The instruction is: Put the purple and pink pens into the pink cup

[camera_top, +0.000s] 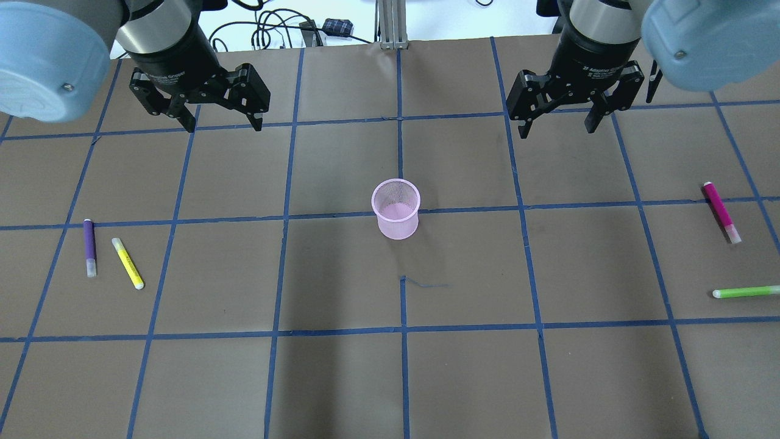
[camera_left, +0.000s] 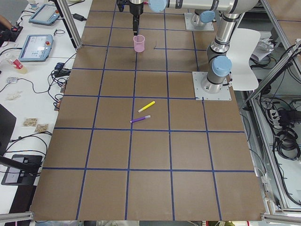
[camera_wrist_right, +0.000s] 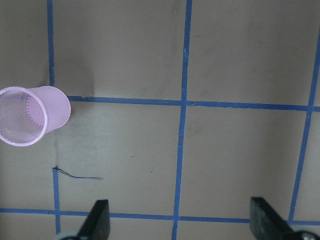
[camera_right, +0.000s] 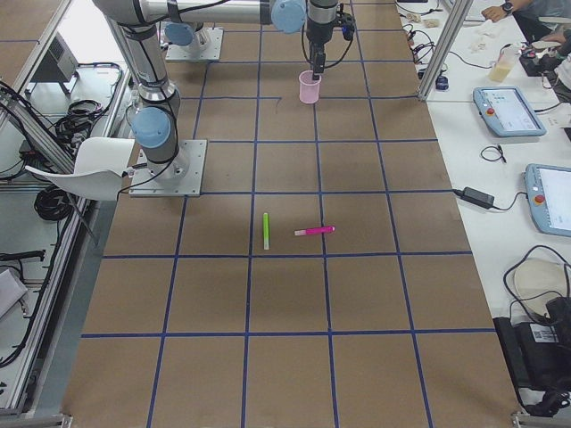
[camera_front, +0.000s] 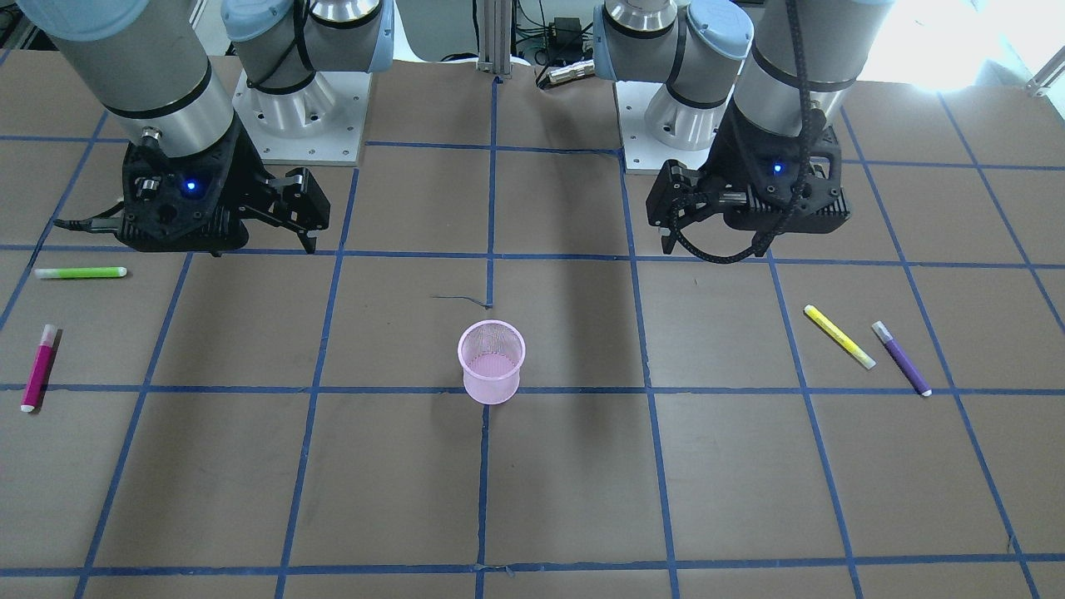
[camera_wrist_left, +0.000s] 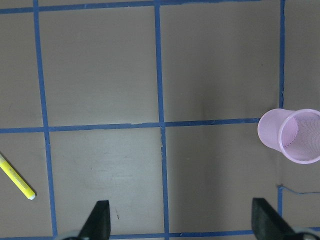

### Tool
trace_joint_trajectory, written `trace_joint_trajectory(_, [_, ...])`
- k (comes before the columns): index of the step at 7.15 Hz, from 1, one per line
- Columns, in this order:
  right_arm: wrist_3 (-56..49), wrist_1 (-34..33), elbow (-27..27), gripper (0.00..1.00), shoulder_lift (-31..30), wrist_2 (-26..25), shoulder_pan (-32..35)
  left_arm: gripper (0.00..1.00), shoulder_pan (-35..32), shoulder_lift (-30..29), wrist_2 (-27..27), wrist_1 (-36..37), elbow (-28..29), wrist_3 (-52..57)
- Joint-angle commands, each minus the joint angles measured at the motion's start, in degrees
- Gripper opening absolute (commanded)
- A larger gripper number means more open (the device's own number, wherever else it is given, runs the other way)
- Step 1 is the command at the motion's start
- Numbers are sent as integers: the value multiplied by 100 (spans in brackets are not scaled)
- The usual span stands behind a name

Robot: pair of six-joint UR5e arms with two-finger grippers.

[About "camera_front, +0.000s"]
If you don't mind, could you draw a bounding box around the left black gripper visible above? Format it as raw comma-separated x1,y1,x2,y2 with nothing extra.
648,101,852,255

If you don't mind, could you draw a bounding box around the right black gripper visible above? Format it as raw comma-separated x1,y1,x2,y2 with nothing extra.
121,114,331,255

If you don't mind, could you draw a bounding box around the purple highlighter pen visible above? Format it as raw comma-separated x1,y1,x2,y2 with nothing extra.
870,321,933,398

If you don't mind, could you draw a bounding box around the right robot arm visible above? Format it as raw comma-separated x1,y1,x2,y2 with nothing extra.
18,1,396,255

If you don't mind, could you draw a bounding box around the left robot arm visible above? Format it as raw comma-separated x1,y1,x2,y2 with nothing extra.
592,1,894,265

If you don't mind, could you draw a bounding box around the pink mesh cup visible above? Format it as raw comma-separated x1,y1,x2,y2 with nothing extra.
457,319,528,406

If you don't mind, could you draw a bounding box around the yellow highlighter pen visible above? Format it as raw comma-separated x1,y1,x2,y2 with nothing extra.
803,304,876,370

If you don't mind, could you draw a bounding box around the green highlighter pen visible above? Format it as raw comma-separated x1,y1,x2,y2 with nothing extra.
33,266,128,280

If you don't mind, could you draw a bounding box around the pink highlighter pen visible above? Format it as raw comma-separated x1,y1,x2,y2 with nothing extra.
20,324,58,412

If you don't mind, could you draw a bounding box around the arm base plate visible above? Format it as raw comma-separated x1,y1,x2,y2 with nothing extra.
232,72,373,166
615,81,726,175

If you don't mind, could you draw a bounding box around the black braided cable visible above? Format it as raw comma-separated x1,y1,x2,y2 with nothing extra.
670,0,820,265

